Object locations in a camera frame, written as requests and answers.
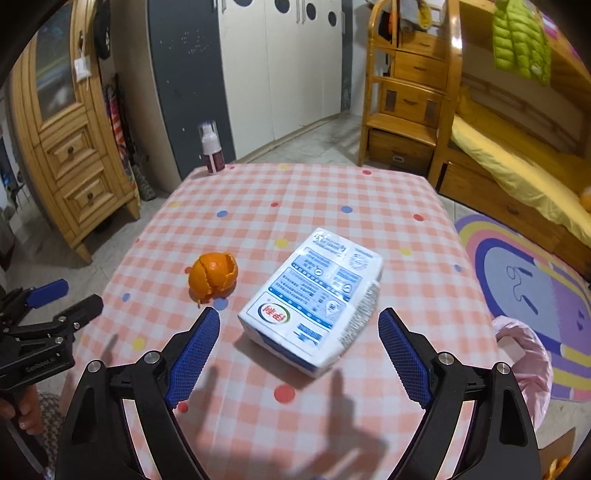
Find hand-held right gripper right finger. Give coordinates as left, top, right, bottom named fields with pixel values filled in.
left=377, top=308, right=543, bottom=480

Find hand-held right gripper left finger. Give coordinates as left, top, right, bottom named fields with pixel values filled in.
left=54, top=306, right=222, bottom=480

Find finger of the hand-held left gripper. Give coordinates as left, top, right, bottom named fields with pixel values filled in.
left=7, top=294, right=105, bottom=344
left=0, top=278, right=70, bottom=315

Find orange peel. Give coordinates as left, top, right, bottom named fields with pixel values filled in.
left=187, top=251, right=239, bottom=306

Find white tissue pack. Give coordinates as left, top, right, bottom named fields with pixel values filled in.
left=237, top=226, right=385, bottom=380

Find pink trash bag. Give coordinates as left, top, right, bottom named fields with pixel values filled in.
left=489, top=315, right=555, bottom=433

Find person's left hand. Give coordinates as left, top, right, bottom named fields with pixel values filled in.
left=0, top=387, right=43, bottom=435

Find rainbow oval rug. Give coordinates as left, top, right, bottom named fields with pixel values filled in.
left=454, top=213, right=591, bottom=404

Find wooden glass-door cabinet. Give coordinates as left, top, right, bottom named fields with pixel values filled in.
left=8, top=0, right=142, bottom=265

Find pink checkered tablecloth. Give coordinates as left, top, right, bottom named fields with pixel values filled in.
left=64, top=161, right=500, bottom=480

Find colourful folded umbrella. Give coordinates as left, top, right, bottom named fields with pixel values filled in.
left=103, top=73, right=140, bottom=186

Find cardboard box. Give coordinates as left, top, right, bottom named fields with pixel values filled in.
left=537, top=426, right=579, bottom=480

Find purple spray bottle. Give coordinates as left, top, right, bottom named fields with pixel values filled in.
left=197, top=121, right=226, bottom=175

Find yellow bedsheet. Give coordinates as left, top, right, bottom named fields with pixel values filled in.
left=449, top=85, right=591, bottom=237

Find white hanging tag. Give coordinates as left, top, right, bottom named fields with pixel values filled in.
left=73, top=54, right=92, bottom=85

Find wooden stair drawers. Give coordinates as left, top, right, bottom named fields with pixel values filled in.
left=357, top=0, right=463, bottom=179

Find black hanging bag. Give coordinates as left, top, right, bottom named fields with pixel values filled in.
left=91, top=0, right=112, bottom=61

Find white and grey wardrobe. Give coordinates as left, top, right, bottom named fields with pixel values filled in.
left=146, top=0, right=355, bottom=195

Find wooden bunk bed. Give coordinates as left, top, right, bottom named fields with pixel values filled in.
left=426, top=0, right=591, bottom=274

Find green down jacket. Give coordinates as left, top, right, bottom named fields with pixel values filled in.
left=491, top=0, right=553, bottom=88

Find grey and yellow clothes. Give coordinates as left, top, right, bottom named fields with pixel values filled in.
left=398, top=0, right=450, bottom=34

